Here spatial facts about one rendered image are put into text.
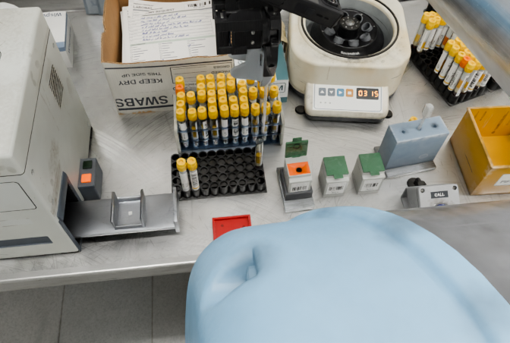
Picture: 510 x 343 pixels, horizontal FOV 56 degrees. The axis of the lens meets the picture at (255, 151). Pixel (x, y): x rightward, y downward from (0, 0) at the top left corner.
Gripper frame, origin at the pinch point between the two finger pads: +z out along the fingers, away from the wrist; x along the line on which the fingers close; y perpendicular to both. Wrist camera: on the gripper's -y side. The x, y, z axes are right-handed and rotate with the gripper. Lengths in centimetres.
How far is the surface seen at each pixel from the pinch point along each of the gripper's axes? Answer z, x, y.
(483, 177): 19.6, 9.5, -38.0
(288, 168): 18.3, 4.6, -4.1
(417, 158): 22.8, 2.4, -29.2
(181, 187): 23.5, 3.4, 14.8
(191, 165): 15.0, 4.3, 12.4
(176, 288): 114, -9, 25
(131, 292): 114, -10, 41
